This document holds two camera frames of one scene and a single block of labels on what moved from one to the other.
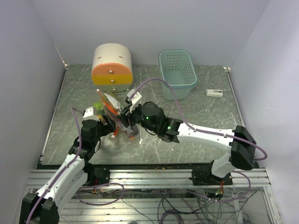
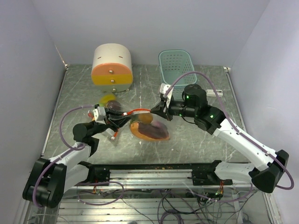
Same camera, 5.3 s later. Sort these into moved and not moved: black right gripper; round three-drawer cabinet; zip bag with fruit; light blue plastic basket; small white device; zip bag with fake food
Moved: zip bag with fruit; black right gripper; zip bag with fake food
Not moved: small white device; light blue plastic basket; round three-drawer cabinet
